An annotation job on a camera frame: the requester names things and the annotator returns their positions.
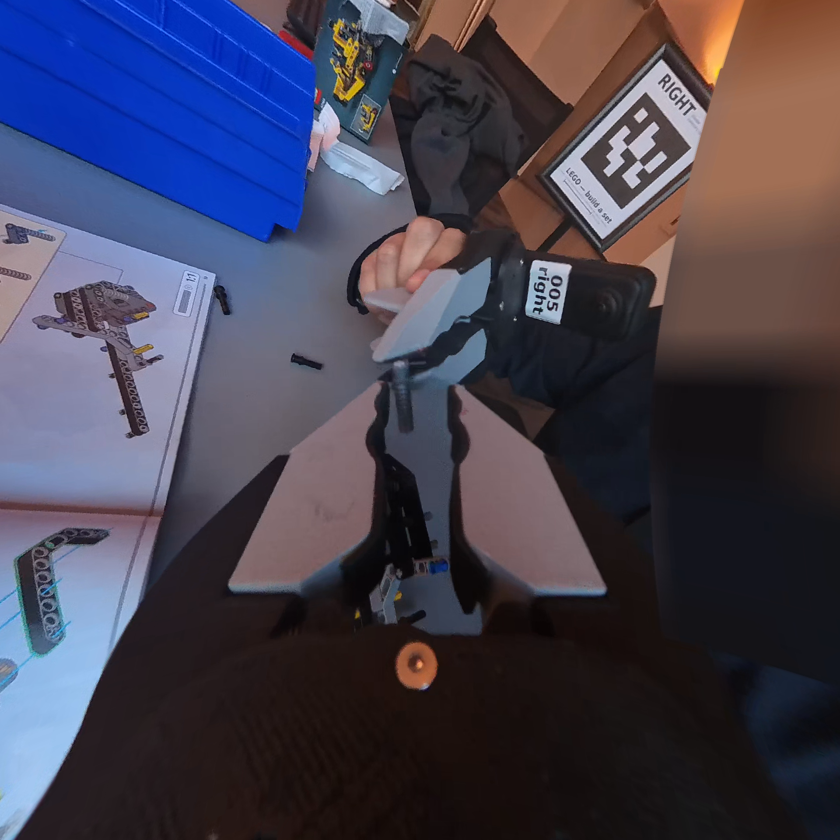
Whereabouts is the pale pink plastic bag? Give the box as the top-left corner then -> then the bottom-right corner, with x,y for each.
308,108 -> 343,172

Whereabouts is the grey black lego motor assembly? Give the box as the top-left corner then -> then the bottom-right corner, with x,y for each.
344,453 -> 451,628

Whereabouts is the black jacket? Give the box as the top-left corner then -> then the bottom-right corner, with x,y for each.
394,36 -> 573,219

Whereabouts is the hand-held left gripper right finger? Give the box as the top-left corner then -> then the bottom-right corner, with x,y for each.
448,385 -> 609,610

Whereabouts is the person's right hand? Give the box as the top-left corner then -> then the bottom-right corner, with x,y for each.
357,217 -> 472,309

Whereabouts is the blue plastic bin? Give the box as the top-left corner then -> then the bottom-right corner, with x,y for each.
0,0 -> 316,243

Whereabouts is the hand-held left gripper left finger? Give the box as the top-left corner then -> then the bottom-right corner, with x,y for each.
227,381 -> 389,596

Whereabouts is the lego instruction booklet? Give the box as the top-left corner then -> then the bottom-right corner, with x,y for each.
0,203 -> 218,836

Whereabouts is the grey lego worm gear axle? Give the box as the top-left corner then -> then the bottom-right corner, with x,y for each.
392,360 -> 416,433

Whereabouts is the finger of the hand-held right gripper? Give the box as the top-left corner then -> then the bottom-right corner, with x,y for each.
369,260 -> 501,365
408,325 -> 492,388

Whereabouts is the dark lego set box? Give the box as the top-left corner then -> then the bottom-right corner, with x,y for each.
314,0 -> 412,143

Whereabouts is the framed marker sign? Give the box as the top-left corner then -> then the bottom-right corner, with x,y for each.
538,42 -> 714,254

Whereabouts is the person's right forearm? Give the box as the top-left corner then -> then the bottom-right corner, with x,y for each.
486,305 -> 660,412

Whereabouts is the clear plastic bag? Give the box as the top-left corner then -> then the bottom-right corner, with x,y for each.
320,141 -> 406,196

